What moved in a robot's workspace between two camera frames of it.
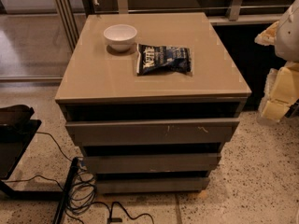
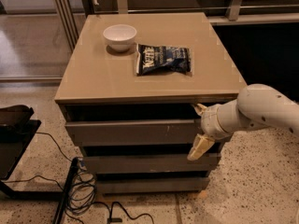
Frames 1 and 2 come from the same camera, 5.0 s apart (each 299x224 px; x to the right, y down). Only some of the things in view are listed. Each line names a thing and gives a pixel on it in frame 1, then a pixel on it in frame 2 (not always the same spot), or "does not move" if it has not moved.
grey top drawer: (154, 132) does not move
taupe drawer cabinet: (151, 99) does not move
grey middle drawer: (150, 162) does not move
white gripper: (289, 37) to (211, 122)
